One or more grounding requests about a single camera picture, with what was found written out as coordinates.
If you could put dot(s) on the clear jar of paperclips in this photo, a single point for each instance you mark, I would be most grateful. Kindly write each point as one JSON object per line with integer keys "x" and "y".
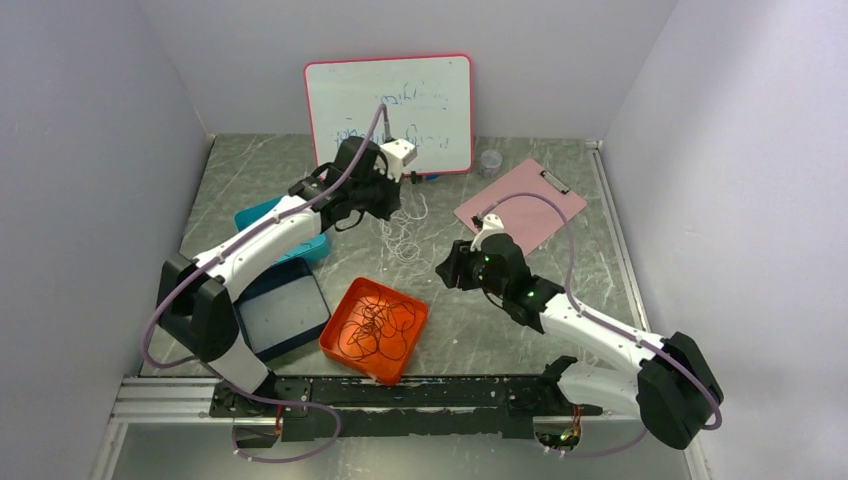
{"x": 490, "y": 162}

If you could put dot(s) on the orange square tray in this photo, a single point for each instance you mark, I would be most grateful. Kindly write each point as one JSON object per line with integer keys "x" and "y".
{"x": 374, "y": 330}

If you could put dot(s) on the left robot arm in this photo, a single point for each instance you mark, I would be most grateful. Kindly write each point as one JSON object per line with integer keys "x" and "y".
{"x": 197, "y": 295}

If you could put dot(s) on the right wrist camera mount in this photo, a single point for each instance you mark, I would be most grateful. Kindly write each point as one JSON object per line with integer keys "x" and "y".
{"x": 487, "y": 226}

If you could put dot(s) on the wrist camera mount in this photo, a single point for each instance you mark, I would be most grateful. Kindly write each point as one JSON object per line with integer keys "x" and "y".
{"x": 398, "y": 154}
{"x": 487, "y": 226}

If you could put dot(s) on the pink clipboard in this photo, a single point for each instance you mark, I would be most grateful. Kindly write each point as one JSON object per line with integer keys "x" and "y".
{"x": 529, "y": 221}

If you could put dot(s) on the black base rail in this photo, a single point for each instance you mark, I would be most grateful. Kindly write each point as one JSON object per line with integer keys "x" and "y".
{"x": 508, "y": 405}

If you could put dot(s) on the red-framed whiteboard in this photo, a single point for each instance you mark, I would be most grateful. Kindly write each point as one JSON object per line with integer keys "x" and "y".
{"x": 426, "y": 100}

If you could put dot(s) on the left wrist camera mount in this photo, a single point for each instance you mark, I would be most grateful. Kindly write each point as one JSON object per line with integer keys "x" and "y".
{"x": 398, "y": 154}

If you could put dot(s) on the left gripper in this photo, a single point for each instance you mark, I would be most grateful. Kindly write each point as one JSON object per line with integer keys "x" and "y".
{"x": 393, "y": 203}

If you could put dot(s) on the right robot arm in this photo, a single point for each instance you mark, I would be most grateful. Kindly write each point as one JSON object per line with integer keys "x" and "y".
{"x": 665, "y": 382}

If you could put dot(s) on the dark blue square tray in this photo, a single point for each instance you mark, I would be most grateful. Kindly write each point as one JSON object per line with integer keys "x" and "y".
{"x": 282, "y": 310}

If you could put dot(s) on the teal square tray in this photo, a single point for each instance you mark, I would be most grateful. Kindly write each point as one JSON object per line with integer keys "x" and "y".
{"x": 311, "y": 251}

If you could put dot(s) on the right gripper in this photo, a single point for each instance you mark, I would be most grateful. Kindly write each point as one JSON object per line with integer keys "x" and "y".
{"x": 458, "y": 263}

